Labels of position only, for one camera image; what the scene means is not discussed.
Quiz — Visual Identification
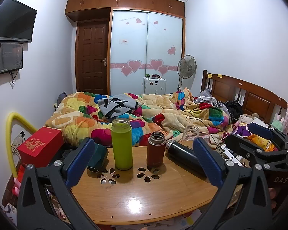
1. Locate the dark green cup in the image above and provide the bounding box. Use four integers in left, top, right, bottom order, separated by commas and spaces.
87, 143, 108, 173

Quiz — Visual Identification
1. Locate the purple cloth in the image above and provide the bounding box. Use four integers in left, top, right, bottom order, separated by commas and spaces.
235, 124, 251, 137

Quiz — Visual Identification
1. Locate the beige plush toy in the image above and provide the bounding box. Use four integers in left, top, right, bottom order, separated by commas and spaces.
238, 113, 261, 125

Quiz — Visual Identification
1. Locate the brown wooden headboard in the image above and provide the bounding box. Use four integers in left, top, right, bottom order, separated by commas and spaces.
202, 70, 288, 125

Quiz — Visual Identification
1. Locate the yellow hose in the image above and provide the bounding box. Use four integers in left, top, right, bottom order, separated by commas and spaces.
6, 112, 37, 178

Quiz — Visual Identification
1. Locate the white power strip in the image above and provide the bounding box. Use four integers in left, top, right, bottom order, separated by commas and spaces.
221, 148, 244, 164

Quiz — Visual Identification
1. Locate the small black wall monitor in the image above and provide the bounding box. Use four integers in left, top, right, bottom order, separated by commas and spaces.
0, 43, 24, 75

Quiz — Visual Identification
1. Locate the white wall socket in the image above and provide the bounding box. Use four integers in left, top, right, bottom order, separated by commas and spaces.
12, 131, 26, 152

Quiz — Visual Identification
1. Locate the grey striped cloth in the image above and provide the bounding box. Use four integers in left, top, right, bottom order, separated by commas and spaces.
194, 89, 225, 106

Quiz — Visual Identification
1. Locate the black thermos bottle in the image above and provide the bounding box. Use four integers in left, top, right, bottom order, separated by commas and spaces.
166, 141, 207, 176

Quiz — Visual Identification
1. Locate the white heart-print sliding wardrobe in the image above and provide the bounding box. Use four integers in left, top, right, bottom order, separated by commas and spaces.
109, 9, 184, 95

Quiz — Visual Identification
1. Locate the brown wooden door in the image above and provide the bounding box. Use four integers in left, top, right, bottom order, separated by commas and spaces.
76, 20, 110, 94

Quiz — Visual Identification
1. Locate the pink plastic object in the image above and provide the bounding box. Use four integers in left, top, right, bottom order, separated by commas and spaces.
13, 177, 22, 195

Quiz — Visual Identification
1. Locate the orange snack packet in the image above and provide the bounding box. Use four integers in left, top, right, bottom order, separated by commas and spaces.
246, 134, 275, 152

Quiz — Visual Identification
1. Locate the grey and black garment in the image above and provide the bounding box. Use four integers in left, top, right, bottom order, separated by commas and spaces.
98, 93, 142, 121

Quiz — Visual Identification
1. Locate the black cable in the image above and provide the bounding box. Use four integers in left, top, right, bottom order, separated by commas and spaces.
185, 100, 225, 150

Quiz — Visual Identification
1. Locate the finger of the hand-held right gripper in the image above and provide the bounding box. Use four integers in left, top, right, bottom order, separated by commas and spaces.
225, 133, 288, 171
249, 122, 288, 149

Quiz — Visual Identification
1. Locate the white suitcase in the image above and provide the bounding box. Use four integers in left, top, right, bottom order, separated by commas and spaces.
143, 77, 167, 95

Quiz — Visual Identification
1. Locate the black wall television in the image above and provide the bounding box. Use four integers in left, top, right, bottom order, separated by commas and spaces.
0, 0, 37, 43

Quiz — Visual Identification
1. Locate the standing electric fan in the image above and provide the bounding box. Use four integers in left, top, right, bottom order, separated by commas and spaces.
176, 55, 197, 93

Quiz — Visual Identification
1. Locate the brown overhead cabinet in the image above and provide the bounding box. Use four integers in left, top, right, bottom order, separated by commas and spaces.
65, 0, 185, 22

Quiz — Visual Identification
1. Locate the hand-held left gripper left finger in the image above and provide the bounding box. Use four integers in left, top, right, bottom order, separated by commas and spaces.
16, 137, 103, 230

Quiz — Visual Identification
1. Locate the colourful patchwork blanket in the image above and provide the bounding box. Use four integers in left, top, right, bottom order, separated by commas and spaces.
45, 87, 232, 148

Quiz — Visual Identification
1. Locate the black clothes heap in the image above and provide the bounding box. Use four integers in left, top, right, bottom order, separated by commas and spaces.
224, 100, 244, 121

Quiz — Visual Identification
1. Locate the clear plastic bottle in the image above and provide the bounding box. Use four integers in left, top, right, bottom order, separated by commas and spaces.
181, 125, 210, 145

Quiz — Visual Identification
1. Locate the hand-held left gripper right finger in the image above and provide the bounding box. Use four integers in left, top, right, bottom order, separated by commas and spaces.
182, 136, 273, 230

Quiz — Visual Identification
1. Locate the round wooden table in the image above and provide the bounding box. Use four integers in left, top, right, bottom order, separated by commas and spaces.
71, 140, 219, 226

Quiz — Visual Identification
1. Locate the red-brown cup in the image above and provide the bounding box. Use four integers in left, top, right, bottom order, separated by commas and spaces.
146, 132, 166, 168

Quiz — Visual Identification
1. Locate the red gift box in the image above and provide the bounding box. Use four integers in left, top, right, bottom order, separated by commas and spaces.
17, 127, 65, 168

